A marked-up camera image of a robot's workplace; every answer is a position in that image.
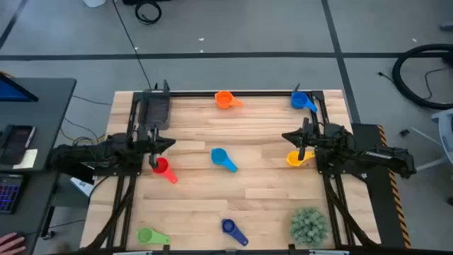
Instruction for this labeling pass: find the red measuring cup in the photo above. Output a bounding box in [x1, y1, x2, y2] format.
[151, 157, 179, 185]

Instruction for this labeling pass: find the black mesh basket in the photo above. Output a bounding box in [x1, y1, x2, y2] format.
[137, 80, 171, 131]

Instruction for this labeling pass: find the dark grey desk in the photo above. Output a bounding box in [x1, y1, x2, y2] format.
[0, 76, 77, 255]

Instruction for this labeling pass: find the white chair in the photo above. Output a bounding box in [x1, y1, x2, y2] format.
[399, 108, 453, 173]

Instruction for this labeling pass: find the white printed box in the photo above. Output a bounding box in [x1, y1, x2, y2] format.
[69, 176, 93, 198]

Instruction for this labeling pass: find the light blue measuring cup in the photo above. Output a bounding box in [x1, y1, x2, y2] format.
[210, 147, 239, 174]

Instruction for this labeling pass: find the small green potted plant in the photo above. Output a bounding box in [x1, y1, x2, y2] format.
[289, 207, 329, 248]

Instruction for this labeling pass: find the black backlit keyboard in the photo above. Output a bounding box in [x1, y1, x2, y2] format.
[0, 173, 24, 215]

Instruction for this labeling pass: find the yellow measuring cup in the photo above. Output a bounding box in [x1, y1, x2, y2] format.
[285, 150, 316, 167]

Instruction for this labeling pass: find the pale sticky note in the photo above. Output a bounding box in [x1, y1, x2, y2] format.
[13, 148, 39, 170]

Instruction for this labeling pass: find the yellow and black cable bundle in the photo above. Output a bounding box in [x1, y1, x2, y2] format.
[59, 116, 107, 147]

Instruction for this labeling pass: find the thin black cable with plug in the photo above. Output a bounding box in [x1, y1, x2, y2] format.
[377, 65, 453, 101]

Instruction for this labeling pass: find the long black floor cable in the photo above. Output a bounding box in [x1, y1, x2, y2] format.
[112, 0, 153, 91]

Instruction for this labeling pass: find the thick black hose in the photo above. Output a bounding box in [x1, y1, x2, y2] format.
[391, 43, 453, 111]

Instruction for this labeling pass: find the laptop with blue screen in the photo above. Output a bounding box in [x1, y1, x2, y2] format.
[0, 72, 39, 103]

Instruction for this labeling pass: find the black aluminium table frame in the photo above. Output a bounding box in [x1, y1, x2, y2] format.
[81, 83, 383, 255]

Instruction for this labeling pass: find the coiled black cable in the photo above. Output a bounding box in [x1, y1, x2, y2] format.
[134, 0, 163, 26]

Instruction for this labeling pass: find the dark blue measuring cup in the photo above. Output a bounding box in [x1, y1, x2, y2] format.
[221, 218, 249, 247]

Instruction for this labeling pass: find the orange measuring cup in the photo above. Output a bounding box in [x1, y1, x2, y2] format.
[214, 90, 244, 111]

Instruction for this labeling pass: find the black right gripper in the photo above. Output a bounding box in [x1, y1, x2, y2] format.
[282, 117, 321, 162]

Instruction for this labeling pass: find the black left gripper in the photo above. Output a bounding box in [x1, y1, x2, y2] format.
[136, 125, 177, 169]

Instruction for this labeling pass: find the person's hand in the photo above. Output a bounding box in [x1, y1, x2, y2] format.
[0, 232, 28, 255]

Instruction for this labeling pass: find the black phone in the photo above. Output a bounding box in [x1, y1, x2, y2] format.
[0, 124, 36, 166]

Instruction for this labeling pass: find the green measuring cup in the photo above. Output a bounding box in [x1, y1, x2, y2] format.
[136, 227, 171, 246]

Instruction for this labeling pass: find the black plate with hazard stripe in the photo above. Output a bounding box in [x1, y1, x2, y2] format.
[352, 123, 413, 249]

